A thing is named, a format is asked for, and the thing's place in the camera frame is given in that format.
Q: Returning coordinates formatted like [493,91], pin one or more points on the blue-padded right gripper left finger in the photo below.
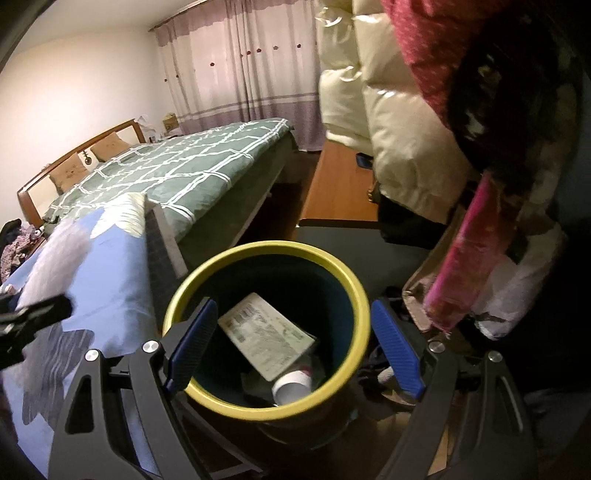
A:
[92,439]

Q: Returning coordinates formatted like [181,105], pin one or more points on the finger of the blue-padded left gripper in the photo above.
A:
[20,325]

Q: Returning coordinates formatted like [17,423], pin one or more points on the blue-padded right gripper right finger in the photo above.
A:
[468,423]

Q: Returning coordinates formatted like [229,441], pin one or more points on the floral tea box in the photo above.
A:
[268,340]

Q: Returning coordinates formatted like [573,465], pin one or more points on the white paper bowl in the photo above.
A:
[292,386]

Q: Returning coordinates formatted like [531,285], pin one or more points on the yellow-rimmed trash bin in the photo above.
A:
[314,290]

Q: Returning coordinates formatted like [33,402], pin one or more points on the pile of clothes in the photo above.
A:
[19,240]

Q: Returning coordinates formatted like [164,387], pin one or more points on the blue patterned table cloth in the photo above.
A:
[112,312]

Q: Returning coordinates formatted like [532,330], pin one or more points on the wooden headboard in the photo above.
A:
[39,193]

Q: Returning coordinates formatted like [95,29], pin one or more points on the brown left pillow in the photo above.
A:
[68,173]

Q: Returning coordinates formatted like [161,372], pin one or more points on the brown pillow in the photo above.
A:
[68,173]
[108,147]

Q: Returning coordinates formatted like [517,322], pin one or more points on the pink floral cloth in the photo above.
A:
[485,234]

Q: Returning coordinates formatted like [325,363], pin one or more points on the brown right pillow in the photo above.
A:
[108,147]

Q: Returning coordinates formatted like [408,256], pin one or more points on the bed with green quilt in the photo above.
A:
[209,184]

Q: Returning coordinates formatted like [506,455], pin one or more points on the far bedside table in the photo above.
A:
[171,124]

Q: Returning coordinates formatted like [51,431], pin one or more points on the wooden desk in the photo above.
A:
[338,195]

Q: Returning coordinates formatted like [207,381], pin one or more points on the pink striped curtain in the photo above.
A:
[239,61]

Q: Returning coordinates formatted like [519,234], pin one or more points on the cream puffer jacket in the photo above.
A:
[371,103]

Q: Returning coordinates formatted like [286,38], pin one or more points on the red puffer jacket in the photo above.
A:
[433,36]

